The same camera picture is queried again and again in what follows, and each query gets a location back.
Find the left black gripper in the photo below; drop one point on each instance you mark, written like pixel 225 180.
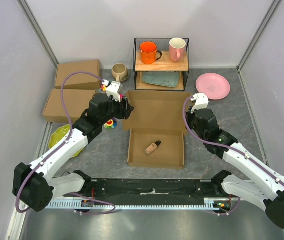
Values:
pixel 124 109

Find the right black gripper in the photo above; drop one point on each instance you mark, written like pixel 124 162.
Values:
pixel 189 115

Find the brown small bottle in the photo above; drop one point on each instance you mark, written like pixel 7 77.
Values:
pixel 152 147

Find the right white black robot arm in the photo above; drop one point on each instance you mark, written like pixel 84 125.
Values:
pixel 266 189

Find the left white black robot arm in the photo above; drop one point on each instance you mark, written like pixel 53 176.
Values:
pixel 35 184

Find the rainbow flower plush lower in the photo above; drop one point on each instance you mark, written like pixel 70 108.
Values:
pixel 111 124

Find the rainbow flower plush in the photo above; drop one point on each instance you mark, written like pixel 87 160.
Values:
pixel 111 124
pixel 103 87

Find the rainbow flower plush top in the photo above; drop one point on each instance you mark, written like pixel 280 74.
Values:
pixel 103 87

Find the pink round plate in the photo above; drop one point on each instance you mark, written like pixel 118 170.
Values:
pixel 213 85

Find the beige ceramic mug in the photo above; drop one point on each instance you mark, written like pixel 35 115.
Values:
pixel 119 72

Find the green dotted plate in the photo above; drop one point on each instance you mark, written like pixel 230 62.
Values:
pixel 59 135

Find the teal rectangular ceramic plate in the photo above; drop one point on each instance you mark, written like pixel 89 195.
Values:
pixel 164 79

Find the orange enamel mug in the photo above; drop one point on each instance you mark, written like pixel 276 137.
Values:
pixel 149 52

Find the pink ceramic mug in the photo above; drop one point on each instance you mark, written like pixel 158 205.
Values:
pixel 176 49

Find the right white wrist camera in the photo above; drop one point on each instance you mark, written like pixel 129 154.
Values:
pixel 200 101

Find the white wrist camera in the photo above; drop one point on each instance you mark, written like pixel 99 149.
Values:
pixel 113 91
pixel 200 101

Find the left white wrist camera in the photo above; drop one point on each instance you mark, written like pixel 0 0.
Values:
pixel 113 91

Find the black wire wooden shelf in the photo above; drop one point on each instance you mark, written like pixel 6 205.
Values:
pixel 163 65

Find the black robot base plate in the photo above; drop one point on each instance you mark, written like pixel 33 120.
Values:
pixel 152 192

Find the grey slotted cable duct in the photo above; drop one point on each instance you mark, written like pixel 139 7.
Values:
pixel 75 203

